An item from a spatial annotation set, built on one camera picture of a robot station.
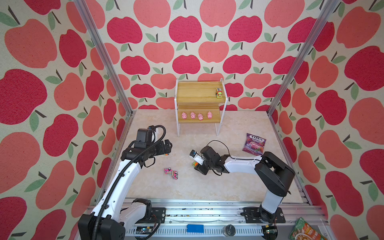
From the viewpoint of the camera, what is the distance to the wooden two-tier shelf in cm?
83

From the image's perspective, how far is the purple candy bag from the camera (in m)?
0.98

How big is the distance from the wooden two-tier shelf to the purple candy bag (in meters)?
0.22
